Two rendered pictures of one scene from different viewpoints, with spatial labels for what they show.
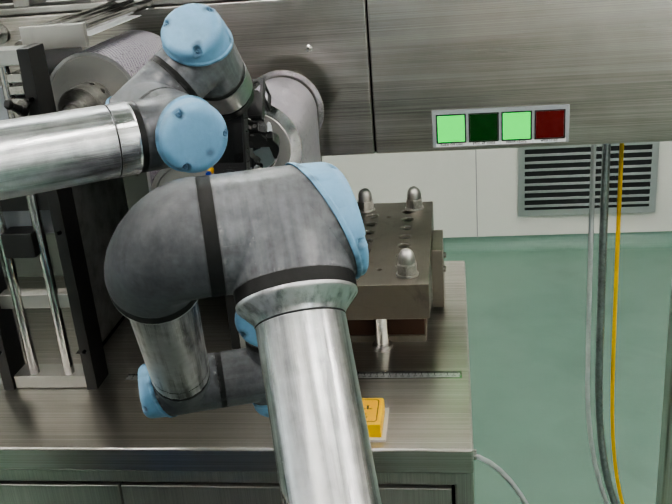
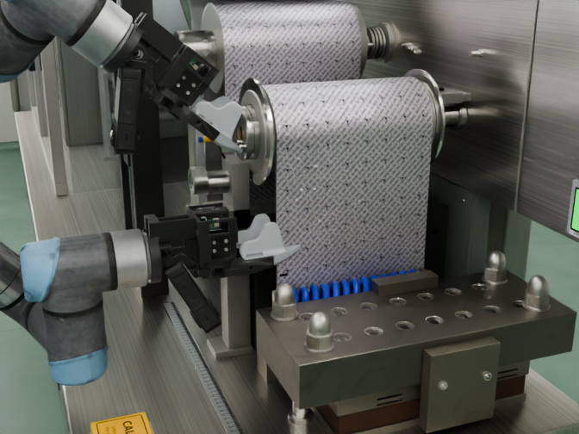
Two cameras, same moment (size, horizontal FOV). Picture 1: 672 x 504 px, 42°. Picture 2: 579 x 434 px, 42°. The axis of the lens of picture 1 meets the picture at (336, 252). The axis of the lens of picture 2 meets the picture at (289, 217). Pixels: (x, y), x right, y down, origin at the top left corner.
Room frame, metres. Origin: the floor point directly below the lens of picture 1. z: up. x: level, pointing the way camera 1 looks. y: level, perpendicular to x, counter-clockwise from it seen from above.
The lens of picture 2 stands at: (0.86, -0.81, 1.48)
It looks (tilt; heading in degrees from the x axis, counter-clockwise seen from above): 19 degrees down; 61
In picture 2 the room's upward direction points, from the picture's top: straight up
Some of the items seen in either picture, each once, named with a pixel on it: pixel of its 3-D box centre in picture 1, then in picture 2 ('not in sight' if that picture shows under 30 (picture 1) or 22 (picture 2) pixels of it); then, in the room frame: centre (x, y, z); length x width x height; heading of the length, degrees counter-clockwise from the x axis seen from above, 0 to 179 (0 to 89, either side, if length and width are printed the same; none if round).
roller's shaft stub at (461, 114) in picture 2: not in sight; (439, 116); (1.61, 0.07, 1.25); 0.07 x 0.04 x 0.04; 171
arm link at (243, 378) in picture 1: (265, 373); (71, 333); (1.04, 0.11, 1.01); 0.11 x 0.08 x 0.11; 99
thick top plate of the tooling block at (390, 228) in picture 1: (386, 254); (414, 330); (1.45, -0.09, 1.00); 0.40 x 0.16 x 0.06; 171
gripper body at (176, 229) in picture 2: not in sight; (191, 244); (1.20, 0.07, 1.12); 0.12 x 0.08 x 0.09; 171
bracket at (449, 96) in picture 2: not in sight; (445, 94); (1.62, 0.07, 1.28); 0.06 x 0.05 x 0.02; 171
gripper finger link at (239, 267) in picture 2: not in sight; (239, 263); (1.26, 0.04, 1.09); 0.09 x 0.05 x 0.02; 170
